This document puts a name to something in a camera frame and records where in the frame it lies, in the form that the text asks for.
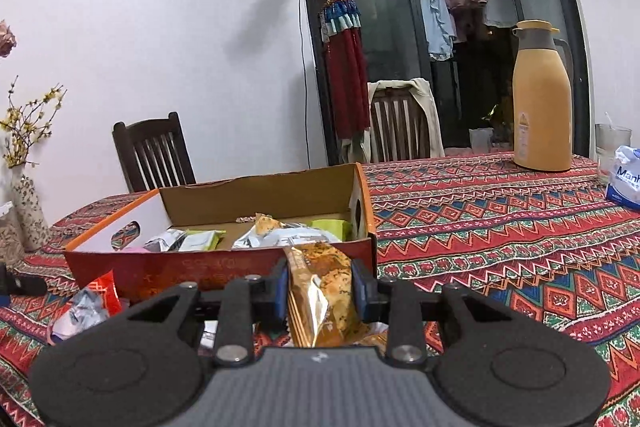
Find gold white snack packet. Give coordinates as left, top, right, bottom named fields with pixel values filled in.
left=252, top=213, right=286, bottom=233

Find golden brown cookie packet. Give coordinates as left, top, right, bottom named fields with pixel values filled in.
left=282, top=242, right=388, bottom=348

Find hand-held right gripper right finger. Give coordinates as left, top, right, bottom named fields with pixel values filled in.
left=350, top=259, right=516, bottom=368

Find red silver snack packet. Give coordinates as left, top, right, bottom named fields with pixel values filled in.
left=50, top=271, right=123, bottom=343

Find green white snack packet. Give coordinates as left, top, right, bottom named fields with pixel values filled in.
left=179, top=229, right=227, bottom=253

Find white grey-print snack packet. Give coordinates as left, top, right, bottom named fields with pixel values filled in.
left=232, top=227, right=346, bottom=250

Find yellow flower branches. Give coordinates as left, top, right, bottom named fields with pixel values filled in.
left=0, top=74, right=68, bottom=170

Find orange cardboard box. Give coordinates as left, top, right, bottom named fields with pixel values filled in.
left=64, top=163, right=378, bottom=305

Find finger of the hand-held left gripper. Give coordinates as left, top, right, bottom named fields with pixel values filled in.
left=0, top=264, right=48, bottom=297

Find wooden chair with cloth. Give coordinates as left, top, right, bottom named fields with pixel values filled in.
left=367, top=78, right=446, bottom=160
left=367, top=79, right=436, bottom=164

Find lime green snack packet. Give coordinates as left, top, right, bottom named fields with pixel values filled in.
left=310, top=218, right=353, bottom=242

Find floral ceramic vase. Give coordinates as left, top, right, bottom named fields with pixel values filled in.
left=10, top=164, right=51, bottom=253

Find clear drinking glass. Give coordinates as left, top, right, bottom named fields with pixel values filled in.
left=595, top=123, right=632, bottom=185

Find pale hanging garment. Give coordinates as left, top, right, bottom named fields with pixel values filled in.
left=482, top=2, right=518, bottom=28

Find white blue tissue pack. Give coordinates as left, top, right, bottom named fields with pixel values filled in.
left=605, top=145, right=640, bottom=211

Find dark sliding glass door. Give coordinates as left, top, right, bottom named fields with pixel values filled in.
left=292, top=0, right=591, bottom=166

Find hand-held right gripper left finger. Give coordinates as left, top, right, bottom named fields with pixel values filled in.
left=122, top=259, right=290, bottom=368

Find pale plastic bucket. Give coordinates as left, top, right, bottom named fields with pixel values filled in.
left=469, top=127, right=493, bottom=152

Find red patterned tablecloth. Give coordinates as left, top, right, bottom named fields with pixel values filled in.
left=0, top=152, right=640, bottom=427

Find yellow thermos jug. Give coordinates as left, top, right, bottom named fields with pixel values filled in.
left=512, top=20, right=575, bottom=172

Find pink dried flower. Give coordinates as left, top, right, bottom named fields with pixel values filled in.
left=0, top=19, right=17, bottom=58

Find light blue hanging garment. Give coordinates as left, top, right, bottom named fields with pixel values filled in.
left=414, top=0, right=457, bottom=62

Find dark wooden chair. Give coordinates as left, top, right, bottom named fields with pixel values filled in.
left=112, top=112, right=197, bottom=194

